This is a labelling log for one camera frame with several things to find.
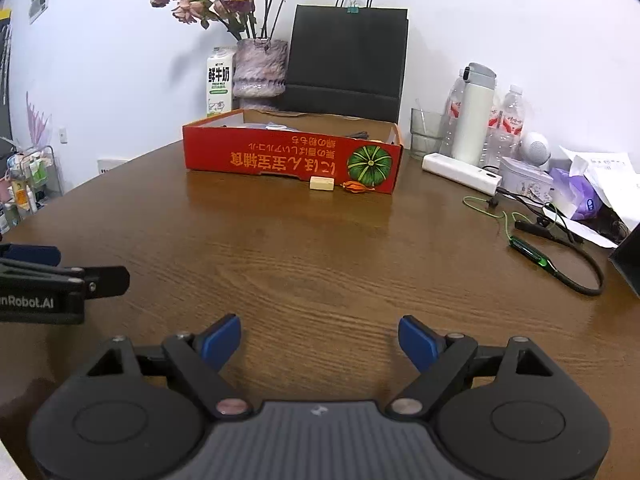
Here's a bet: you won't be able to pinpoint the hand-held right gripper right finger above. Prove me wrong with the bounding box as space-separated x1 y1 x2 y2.
390 315 556 421

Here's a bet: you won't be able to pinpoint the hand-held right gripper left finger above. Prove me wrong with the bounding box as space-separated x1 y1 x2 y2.
87 313 253 418

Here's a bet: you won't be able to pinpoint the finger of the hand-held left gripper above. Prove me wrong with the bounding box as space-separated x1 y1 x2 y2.
0 243 62 267
0 260 131 301

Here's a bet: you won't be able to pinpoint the red cardboard box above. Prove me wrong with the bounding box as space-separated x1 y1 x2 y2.
182 108 404 196

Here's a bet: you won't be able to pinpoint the wooden desktop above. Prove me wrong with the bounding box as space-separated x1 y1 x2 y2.
0 110 640 480

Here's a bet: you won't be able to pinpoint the black green neckband earphones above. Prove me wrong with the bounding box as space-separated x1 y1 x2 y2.
462 195 606 297

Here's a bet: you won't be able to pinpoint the white tin box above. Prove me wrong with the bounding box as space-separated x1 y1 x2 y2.
500 156 555 200

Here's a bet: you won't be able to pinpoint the clear glass cup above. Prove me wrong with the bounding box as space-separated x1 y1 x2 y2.
410 107 446 162

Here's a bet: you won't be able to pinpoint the purple tissue pack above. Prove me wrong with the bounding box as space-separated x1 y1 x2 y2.
549 167 608 222

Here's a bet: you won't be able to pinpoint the clear straw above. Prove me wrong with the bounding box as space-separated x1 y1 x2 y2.
416 97 432 136

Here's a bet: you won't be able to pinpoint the black cardboard box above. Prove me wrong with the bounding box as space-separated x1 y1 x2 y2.
607 225 640 302

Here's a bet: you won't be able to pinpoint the white milk carton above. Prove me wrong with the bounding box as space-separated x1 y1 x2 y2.
206 46 236 116

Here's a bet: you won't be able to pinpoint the white round speaker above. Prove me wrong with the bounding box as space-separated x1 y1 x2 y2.
520 131 553 165

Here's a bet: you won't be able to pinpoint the clear water bottle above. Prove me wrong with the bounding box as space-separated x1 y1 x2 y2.
484 85 526 170
442 71 468 156

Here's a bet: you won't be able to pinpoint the white thermos bottle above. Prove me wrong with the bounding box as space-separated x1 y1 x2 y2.
451 62 497 165

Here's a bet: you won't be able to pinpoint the white printed papers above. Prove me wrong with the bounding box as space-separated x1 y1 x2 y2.
559 146 640 248

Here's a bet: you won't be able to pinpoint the purple glass vase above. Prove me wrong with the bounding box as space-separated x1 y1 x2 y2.
232 38 289 98

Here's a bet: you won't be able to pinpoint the black paper bag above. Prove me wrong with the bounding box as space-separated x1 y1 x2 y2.
281 0 410 123

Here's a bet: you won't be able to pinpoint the wire rack with bottles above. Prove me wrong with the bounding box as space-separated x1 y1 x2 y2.
0 145 65 235

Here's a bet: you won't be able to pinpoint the black cable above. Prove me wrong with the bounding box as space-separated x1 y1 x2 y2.
500 187 553 208

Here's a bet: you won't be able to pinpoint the dark wall poster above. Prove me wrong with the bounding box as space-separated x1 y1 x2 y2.
0 7 13 106

